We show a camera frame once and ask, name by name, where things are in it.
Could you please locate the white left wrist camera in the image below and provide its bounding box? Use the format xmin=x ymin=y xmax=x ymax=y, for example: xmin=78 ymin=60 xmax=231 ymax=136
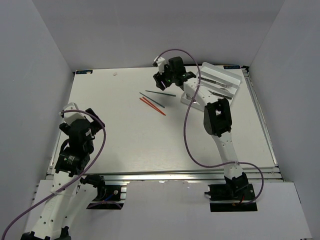
xmin=59 ymin=102 xmax=86 ymax=126

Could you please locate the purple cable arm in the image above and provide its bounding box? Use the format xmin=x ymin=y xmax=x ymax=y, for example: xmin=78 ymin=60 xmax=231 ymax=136
xmin=152 ymin=49 xmax=265 ymax=206
xmin=0 ymin=109 xmax=107 ymax=240

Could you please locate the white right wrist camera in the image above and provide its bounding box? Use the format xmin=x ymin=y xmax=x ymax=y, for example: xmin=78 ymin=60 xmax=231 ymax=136
xmin=152 ymin=56 xmax=167 ymax=75

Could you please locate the blue label sticker right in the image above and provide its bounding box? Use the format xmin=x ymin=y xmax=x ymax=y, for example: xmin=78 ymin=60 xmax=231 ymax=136
xmin=223 ymin=65 xmax=241 ymax=70

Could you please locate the green chopstick near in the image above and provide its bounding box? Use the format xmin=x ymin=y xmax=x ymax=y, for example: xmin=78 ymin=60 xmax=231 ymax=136
xmin=139 ymin=92 xmax=165 ymax=108

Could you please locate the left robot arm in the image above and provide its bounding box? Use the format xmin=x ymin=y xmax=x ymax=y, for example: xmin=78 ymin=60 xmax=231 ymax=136
xmin=21 ymin=103 xmax=106 ymax=240

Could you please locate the green chopstick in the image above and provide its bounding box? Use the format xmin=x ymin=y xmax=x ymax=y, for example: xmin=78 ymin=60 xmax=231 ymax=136
xmin=145 ymin=90 xmax=177 ymax=97
xmin=139 ymin=92 xmax=165 ymax=108

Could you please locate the orange chopstick right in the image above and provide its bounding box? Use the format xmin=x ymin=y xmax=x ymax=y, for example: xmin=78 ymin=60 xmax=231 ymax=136
xmin=141 ymin=97 xmax=166 ymax=116

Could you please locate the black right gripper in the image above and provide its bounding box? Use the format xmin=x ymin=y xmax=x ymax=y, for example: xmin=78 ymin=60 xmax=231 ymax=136
xmin=153 ymin=63 xmax=177 ymax=91

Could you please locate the knife with dark handle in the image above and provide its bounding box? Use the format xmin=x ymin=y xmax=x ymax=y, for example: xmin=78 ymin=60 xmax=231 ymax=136
xmin=209 ymin=90 xmax=232 ymax=100

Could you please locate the orange chopstick left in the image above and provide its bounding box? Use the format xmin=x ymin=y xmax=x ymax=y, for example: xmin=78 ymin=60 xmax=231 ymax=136
xmin=139 ymin=98 xmax=166 ymax=116

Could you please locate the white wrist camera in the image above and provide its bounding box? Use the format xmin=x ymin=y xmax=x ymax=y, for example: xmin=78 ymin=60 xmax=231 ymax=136
xmin=152 ymin=56 xmax=167 ymax=75
xmin=59 ymin=102 xmax=86 ymax=126

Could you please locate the white divided cutlery tray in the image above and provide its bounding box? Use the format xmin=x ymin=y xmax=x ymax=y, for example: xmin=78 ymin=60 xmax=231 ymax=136
xmin=180 ymin=62 xmax=242 ymax=111

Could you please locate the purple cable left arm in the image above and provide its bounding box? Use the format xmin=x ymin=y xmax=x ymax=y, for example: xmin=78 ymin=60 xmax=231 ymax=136
xmin=0 ymin=109 xmax=107 ymax=240

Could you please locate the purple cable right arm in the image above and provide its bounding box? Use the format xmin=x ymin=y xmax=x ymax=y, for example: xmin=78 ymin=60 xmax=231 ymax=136
xmin=152 ymin=49 xmax=265 ymax=206

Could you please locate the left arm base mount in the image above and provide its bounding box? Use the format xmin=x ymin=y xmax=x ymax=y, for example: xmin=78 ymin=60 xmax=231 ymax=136
xmin=80 ymin=174 xmax=126 ymax=210

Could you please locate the fork with dark handle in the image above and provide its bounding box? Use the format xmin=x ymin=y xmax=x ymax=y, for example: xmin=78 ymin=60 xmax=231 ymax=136
xmin=200 ymin=77 xmax=224 ymax=86

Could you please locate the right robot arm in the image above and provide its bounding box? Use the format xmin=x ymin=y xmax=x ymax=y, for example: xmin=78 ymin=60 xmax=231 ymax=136
xmin=153 ymin=56 xmax=249 ymax=200

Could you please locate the orange chopstick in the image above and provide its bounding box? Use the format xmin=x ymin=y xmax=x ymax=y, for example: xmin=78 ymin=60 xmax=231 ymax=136
xmin=141 ymin=97 xmax=166 ymax=116
xmin=139 ymin=98 xmax=166 ymax=116

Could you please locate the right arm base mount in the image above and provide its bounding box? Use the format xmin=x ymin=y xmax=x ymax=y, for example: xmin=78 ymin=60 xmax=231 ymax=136
xmin=204 ymin=184 xmax=258 ymax=213

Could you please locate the green chopstick far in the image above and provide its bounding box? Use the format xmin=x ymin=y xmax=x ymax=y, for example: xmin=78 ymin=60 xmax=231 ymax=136
xmin=145 ymin=90 xmax=177 ymax=97

